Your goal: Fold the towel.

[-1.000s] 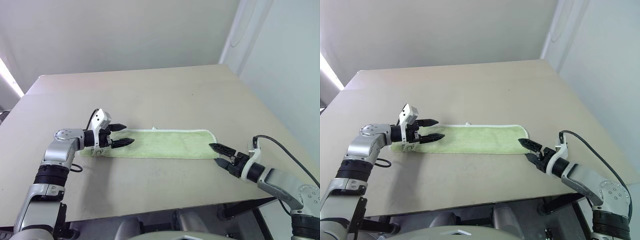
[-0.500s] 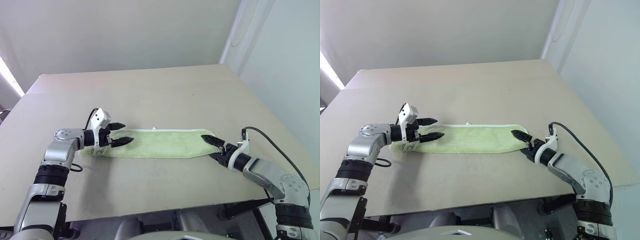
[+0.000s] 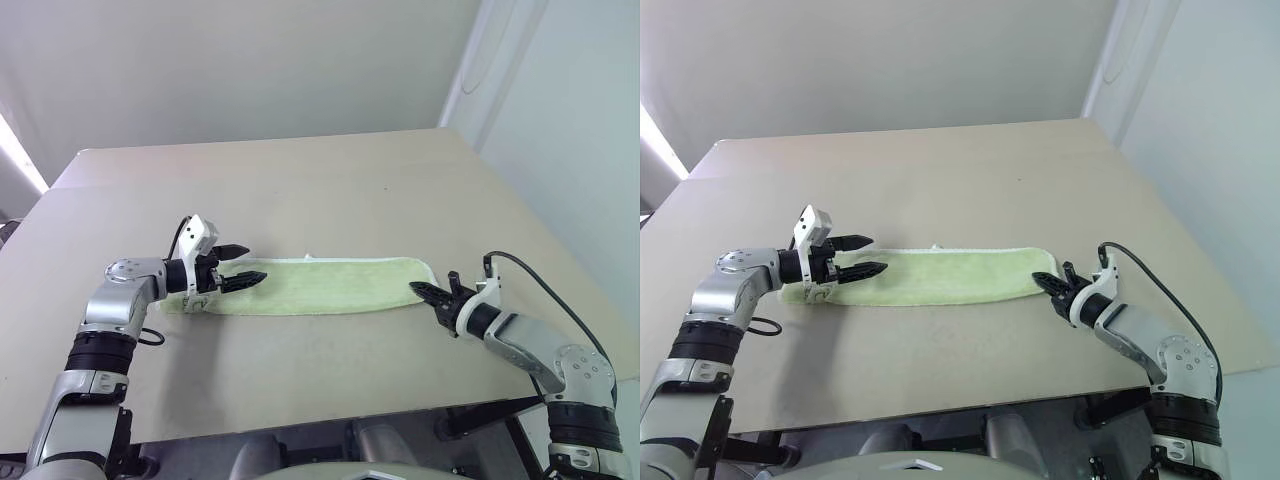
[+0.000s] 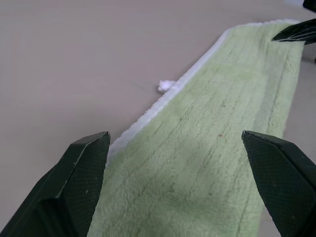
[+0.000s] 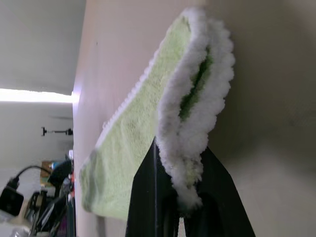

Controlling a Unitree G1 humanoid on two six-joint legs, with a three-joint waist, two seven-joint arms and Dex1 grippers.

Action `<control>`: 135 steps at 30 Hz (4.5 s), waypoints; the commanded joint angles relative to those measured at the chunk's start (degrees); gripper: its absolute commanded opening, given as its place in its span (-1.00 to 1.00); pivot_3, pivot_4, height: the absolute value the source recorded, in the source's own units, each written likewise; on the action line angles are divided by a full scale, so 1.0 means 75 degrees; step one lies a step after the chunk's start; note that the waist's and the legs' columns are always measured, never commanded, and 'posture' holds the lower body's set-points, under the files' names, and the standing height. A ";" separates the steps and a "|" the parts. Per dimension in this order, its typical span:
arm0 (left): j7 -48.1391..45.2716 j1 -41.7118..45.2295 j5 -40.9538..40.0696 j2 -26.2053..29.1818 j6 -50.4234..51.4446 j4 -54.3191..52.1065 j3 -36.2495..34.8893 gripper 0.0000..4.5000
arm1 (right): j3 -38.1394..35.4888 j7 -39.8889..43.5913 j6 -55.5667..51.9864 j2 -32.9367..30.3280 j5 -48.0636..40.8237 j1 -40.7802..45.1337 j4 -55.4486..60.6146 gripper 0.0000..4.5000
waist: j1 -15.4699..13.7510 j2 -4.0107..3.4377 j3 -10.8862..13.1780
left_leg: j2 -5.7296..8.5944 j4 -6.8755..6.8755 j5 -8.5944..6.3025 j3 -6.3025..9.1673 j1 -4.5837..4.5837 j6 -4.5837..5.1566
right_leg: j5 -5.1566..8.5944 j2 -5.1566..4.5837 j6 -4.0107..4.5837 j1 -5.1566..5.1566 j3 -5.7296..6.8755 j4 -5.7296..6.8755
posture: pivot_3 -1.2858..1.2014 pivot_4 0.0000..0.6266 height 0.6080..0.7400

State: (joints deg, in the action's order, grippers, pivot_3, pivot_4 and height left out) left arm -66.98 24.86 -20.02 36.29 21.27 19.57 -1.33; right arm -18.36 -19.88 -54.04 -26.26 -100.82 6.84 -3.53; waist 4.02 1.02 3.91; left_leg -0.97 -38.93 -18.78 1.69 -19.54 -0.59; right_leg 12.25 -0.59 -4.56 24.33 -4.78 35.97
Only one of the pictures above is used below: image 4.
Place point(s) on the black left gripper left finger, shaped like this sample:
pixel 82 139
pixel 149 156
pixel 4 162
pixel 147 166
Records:
pixel 61 190

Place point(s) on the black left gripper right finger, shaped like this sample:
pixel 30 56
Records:
pixel 286 182

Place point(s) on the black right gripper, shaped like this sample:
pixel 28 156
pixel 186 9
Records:
pixel 310 4

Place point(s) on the light green fluffy towel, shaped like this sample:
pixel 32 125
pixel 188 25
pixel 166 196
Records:
pixel 195 148

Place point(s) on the white fluff tuft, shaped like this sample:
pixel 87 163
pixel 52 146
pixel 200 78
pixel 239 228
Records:
pixel 165 85

